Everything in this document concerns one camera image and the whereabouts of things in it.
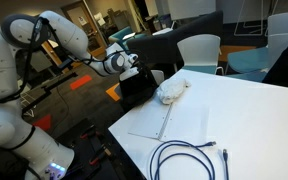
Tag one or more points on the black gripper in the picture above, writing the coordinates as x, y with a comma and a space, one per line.
140, 68

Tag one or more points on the white cloth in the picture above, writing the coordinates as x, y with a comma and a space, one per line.
170, 90

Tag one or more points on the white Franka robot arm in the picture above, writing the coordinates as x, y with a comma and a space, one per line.
4, 66

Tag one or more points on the large black open backpack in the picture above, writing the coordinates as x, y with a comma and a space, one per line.
135, 93

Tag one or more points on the teal armchair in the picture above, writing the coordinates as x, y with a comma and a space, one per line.
120, 35

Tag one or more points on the dark grey sofa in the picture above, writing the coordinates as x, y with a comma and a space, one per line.
170, 43

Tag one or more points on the white whiteboard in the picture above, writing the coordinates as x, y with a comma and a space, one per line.
190, 9

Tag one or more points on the black metal stand bar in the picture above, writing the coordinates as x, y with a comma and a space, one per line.
50, 87

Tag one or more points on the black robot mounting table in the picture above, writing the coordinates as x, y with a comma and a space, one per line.
84, 150

